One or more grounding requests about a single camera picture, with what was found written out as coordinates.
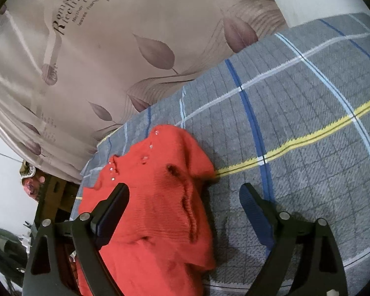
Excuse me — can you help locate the brown wooden furniture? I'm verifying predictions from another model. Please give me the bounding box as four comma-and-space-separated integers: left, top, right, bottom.
34, 174, 82, 225

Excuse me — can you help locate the thin cable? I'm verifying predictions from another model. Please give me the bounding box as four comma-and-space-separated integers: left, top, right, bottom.
0, 147, 23, 163

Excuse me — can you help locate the dark green cloth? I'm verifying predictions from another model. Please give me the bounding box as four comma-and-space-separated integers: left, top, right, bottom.
0, 223, 29, 288

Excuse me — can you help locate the floral patterned cloth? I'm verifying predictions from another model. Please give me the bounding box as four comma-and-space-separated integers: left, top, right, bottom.
20, 160, 46, 204

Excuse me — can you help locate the beige leaf print curtain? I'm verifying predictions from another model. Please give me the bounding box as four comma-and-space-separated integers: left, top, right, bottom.
0, 0, 292, 184

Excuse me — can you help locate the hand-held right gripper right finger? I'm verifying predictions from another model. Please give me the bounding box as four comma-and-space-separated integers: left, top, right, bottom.
239, 183, 349, 296

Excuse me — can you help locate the red knit sweater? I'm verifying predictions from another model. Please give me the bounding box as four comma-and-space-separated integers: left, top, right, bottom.
77, 124, 218, 296

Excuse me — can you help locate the grey plaid blanket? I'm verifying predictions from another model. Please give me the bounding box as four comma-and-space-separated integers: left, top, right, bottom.
69, 12, 370, 296

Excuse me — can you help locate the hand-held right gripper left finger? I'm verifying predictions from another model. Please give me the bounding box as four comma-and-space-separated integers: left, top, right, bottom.
22, 183, 130, 296

